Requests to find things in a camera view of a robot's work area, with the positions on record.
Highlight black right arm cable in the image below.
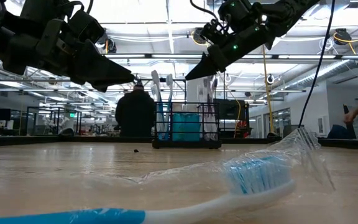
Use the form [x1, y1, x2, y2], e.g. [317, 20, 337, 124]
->
[297, 0, 337, 129]

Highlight black ceiling cable reel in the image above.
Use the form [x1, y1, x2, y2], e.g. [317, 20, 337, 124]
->
[191, 27, 209, 46]
[103, 36, 117, 54]

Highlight teal mouthwash bottle white cap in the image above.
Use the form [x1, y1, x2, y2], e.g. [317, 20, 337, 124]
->
[172, 112, 188, 141]

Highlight black metal table frame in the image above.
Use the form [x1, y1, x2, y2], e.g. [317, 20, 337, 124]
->
[0, 133, 358, 149]

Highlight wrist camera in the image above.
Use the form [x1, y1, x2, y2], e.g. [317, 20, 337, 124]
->
[68, 9, 106, 43]
[218, 0, 256, 30]

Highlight ceiling reel with yellow cable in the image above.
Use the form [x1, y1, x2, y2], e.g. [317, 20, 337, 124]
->
[333, 27, 358, 47]

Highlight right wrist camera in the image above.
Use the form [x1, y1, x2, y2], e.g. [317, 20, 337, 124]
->
[218, 0, 256, 30]

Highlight yellow hanging cable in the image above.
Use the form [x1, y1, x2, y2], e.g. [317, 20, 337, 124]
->
[261, 45, 275, 133]

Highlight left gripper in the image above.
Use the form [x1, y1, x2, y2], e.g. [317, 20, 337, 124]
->
[1, 15, 135, 93]

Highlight black workstation frame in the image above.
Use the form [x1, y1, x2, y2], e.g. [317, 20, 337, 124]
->
[25, 106, 83, 136]

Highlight silver ventilation duct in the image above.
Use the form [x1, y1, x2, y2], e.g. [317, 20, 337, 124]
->
[286, 58, 352, 90]

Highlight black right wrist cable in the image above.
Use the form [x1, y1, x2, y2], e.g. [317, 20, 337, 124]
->
[190, 0, 220, 26]

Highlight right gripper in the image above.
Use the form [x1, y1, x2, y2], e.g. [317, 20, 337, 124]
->
[184, 20, 275, 81]

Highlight black office chair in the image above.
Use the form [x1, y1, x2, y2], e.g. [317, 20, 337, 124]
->
[328, 104, 358, 140]

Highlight teal toothpaste tube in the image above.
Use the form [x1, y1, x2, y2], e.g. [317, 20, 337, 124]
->
[186, 112, 203, 141]

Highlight black wire basket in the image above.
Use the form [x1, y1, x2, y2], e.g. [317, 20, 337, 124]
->
[152, 101, 223, 149]

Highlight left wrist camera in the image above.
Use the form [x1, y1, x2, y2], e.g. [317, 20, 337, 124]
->
[68, 9, 106, 43]

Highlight black frame with camera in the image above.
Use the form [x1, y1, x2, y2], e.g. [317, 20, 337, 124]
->
[136, 77, 188, 105]

